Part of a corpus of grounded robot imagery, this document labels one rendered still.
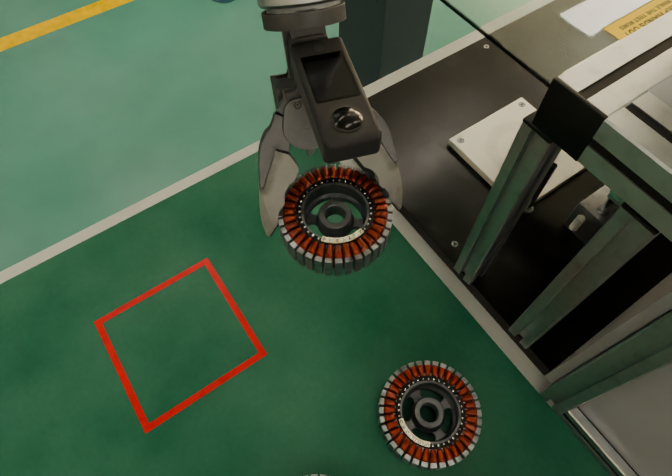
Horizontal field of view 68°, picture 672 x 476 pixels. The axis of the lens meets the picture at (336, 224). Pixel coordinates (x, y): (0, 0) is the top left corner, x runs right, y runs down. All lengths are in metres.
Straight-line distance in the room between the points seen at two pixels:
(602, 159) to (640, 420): 0.28
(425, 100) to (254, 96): 1.17
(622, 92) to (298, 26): 0.24
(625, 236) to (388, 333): 0.31
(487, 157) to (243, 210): 0.36
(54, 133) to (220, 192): 1.34
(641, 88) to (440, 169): 0.40
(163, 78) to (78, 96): 0.31
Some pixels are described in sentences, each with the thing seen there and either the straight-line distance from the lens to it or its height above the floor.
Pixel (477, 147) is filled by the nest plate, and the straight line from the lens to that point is 0.77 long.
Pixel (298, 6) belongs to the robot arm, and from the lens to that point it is 0.42.
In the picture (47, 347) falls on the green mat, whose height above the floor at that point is 0.75.
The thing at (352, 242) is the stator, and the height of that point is 0.95.
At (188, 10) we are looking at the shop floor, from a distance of 2.36.
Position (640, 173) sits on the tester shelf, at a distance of 0.38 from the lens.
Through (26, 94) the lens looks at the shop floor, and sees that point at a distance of 2.23.
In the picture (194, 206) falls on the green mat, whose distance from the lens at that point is 0.75.
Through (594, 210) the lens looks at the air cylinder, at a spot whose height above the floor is 0.82.
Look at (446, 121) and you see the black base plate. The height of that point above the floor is 0.77.
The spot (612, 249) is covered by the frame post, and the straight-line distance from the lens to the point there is 0.46.
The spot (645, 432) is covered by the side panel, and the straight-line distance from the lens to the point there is 0.59.
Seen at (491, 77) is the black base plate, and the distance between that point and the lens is 0.90.
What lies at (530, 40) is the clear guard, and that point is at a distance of 0.49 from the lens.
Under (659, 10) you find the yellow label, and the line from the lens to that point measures 0.57.
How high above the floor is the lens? 1.36
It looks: 60 degrees down
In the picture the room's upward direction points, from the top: straight up
